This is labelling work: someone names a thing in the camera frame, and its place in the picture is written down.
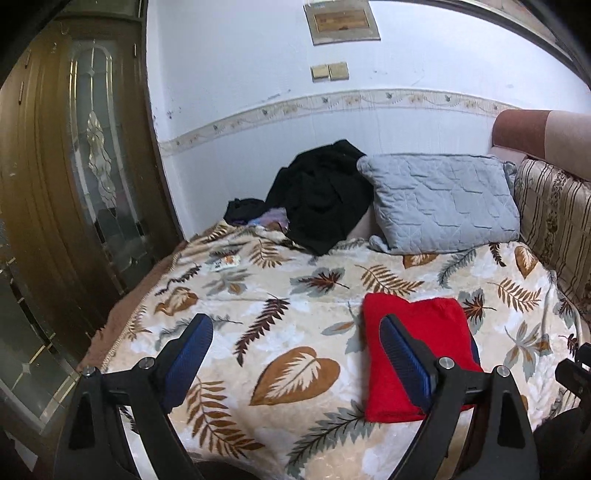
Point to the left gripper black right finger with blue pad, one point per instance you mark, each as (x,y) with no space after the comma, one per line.
(499,442)

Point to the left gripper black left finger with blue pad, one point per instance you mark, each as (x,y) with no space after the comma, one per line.
(93,443)

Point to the red and blue sweater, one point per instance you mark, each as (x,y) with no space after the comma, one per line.
(400,391)

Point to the brown bed sheet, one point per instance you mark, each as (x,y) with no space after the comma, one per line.
(105,337)

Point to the striped floral cushion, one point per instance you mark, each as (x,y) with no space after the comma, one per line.
(555,223)

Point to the beige leaf-pattern blanket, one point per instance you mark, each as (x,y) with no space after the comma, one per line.
(283,387)

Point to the grey quilted pillow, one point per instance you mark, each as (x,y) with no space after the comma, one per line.
(441,203)

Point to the small printed card packet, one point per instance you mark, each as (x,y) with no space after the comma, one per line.
(226,262)

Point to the brown wooden glass door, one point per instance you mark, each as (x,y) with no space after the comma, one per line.
(85,212)

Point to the small black garment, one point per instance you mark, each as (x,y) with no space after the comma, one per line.
(242,211)

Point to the purple cloth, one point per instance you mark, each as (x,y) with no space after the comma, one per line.
(274,219)

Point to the large black garment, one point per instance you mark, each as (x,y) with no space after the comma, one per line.
(323,194)

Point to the beige wall switch pair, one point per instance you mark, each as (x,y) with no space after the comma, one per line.
(330,72)

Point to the framed wall plaque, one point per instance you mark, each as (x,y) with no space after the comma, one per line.
(333,22)

